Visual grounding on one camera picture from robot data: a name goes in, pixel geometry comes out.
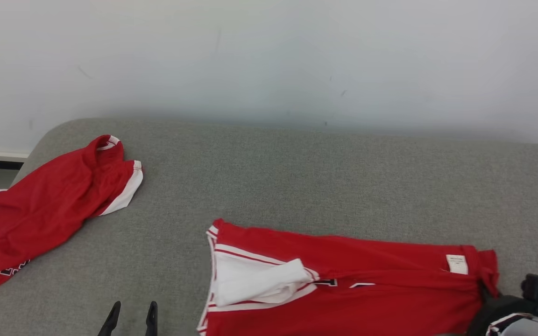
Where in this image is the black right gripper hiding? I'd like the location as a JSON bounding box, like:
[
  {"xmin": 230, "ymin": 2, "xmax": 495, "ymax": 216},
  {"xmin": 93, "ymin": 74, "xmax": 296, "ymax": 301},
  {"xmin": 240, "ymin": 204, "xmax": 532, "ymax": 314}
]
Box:
[{"xmin": 466, "ymin": 294, "xmax": 531, "ymax": 336}]

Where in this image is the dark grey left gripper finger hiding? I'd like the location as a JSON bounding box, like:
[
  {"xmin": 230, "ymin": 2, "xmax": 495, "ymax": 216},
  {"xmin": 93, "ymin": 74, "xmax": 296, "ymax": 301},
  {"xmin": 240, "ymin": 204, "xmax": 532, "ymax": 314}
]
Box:
[
  {"xmin": 145, "ymin": 301, "xmax": 159, "ymax": 336},
  {"xmin": 98, "ymin": 301, "xmax": 121, "ymax": 336}
]

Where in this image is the red basketball jersey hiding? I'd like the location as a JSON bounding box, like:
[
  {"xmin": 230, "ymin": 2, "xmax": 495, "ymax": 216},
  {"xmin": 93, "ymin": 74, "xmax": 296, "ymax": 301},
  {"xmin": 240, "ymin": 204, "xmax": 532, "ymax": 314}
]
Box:
[{"xmin": 197, "ymin": 218, "xmax": 501, "ymax": 336}]

